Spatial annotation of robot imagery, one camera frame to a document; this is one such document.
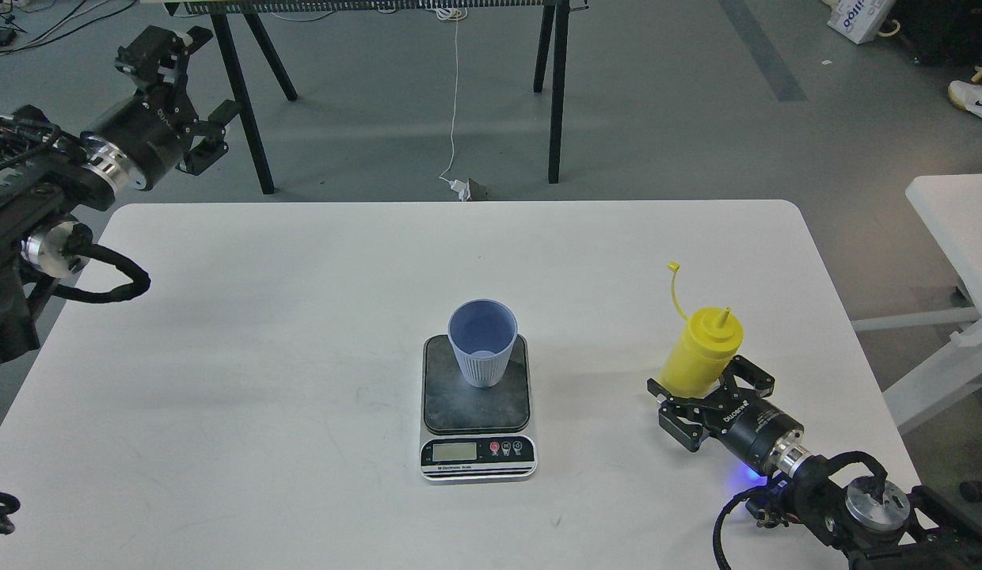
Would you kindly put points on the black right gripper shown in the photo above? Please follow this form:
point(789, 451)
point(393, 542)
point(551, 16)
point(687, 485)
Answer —
point(738, 415)

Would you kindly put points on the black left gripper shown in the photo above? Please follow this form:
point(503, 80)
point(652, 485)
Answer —
point(135, 143)

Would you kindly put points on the yellow squeeze bottle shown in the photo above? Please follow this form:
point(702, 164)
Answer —
point(710, 338)

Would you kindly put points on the blue ribbed plastic cup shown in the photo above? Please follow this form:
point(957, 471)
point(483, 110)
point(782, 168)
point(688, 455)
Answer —
point(482, 334)

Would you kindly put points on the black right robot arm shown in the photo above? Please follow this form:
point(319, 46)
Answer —
point(847, 502)

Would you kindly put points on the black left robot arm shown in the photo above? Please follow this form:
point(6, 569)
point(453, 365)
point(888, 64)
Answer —
point(45, 251)

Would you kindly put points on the silver digital kitchen scale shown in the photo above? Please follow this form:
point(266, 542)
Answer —
point(472, 434)

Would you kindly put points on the white power adapter on floor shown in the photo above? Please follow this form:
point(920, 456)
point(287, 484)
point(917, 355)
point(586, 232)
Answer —
point(469, 190)

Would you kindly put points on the black trestle table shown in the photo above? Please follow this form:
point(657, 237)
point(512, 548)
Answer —
point(388, 50)

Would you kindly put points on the white sneaker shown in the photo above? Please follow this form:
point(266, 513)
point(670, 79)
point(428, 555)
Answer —
point(966, 96)

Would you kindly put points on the white cardboard box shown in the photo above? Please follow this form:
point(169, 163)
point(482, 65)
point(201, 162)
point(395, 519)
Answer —
point(862, 21)

